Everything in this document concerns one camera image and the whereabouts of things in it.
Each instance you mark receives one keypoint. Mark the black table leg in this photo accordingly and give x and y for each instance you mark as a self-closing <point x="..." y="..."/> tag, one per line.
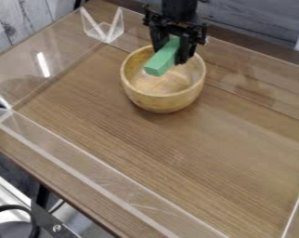
<point x="43" y="196"/>

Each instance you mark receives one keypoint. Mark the green rectangular block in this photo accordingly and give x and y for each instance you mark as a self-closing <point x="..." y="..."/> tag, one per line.
<point x="163" y="59"/>

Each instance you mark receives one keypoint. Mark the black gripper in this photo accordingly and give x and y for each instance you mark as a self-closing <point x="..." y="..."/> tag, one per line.
<point x="175" y="17"/>

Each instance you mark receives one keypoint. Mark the black metal clamp plate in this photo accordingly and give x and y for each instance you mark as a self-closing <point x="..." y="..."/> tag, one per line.
<point x="51" y="228"/>

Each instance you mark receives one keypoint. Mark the brown wooden bowl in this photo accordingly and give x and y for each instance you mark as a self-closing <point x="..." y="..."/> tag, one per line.
<point x="166" y="93"/>

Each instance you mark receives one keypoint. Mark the clear acrylic corner bracket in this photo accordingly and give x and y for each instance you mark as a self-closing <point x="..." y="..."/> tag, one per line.
<point x="104" y="32"/>

